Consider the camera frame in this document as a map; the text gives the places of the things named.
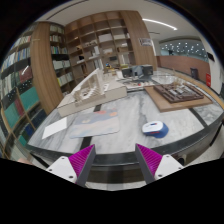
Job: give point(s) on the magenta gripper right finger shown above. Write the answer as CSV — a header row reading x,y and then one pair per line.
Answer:
x,y
155,166

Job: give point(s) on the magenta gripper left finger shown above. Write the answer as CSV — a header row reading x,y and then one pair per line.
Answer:
x,y
76,167

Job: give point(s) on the white and blue computer mouse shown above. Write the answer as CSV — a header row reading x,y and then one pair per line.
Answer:
x,y
156,129

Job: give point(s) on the pastel patterned mouse pad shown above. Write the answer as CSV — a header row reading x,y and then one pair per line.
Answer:
x,y
95,123

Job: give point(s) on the white paper sheet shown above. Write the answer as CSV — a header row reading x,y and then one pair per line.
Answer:
x,y
55,128

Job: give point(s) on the brown architectural model board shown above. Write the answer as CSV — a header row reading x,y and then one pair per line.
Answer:
x,y
171,97

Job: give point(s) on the white architectural model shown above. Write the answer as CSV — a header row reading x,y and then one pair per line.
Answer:
x,y
97,88

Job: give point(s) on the clear acrylic display case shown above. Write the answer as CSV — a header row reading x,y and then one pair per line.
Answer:
x,y
165,79

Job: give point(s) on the dark boxes on table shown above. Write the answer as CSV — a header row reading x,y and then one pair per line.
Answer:
x,y
139,71

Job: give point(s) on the left bookshelf with books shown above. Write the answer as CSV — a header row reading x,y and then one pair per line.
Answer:
x,y
34,77

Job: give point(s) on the wooden bookshelf wall unit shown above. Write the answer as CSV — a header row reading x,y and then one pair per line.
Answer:
x,y
115,39

